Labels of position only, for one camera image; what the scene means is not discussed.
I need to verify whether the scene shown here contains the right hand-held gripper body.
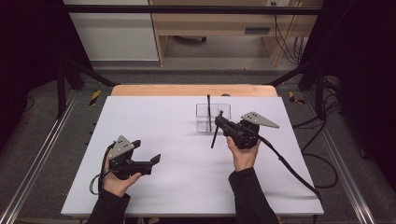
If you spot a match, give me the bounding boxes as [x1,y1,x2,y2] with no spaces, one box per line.
[223,111,280,149]

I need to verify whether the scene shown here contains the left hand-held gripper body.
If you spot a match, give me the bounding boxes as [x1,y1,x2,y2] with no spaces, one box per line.
[108,134,153,181]

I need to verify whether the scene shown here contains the clear plastic organizer box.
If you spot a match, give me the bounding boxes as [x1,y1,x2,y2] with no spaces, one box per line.
[195,103,233,134]

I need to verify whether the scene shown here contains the person's right hand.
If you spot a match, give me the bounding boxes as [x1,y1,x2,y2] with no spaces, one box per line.
[226,135,262,173]

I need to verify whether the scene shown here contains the person's left hand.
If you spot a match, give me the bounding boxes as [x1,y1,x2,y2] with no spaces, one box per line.
[102,157,143,199]

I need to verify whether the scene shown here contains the white board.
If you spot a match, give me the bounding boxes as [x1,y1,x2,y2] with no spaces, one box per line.
[61,95,325,217]

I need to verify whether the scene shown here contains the wooden table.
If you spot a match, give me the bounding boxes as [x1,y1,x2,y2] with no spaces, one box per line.
[110,84,278,97]

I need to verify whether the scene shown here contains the yellow black tape strip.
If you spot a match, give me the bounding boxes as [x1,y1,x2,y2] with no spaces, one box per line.
[89,90,102,106]
[288,91,306,105]

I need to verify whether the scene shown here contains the black metal stand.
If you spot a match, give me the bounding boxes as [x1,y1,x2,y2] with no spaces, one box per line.
[268,59,326,120]
[55,59,120,119]

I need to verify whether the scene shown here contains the wooden desk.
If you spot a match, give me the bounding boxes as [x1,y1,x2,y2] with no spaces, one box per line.
[148,0,325,67]

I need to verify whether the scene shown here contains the white cabinet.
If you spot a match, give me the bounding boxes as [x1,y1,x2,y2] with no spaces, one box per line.
[62,0,160,62]

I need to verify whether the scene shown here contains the black curtain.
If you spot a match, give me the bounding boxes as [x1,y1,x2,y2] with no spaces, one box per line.
[0,0,92,150]
[300,0,396,190]

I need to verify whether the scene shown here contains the left hand-held gripper cable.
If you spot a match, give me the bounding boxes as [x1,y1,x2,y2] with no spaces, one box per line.
[89,142,116,196]

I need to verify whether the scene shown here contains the hand-held gripper cable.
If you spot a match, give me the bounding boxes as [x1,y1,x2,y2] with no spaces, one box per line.
[257,134,339,202]
[89,142,116,196]

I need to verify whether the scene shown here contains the right hand-held gripper cable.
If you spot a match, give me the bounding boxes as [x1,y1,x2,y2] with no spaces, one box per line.
[257,134,339,202]

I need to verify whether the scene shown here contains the black floor cables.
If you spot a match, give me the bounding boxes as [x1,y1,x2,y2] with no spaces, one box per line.
[292,76,342,153]

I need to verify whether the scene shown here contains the aluminium floor rail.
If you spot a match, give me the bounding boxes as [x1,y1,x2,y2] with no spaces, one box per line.
[0,90,80,224]
[303,92,377,224]

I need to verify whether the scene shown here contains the hanging black cables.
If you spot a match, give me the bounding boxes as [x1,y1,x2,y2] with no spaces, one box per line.
[270,1,307,65]

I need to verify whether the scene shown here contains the black horizontal frame bar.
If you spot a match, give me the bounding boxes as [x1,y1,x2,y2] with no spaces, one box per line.
[60,4,325,16]

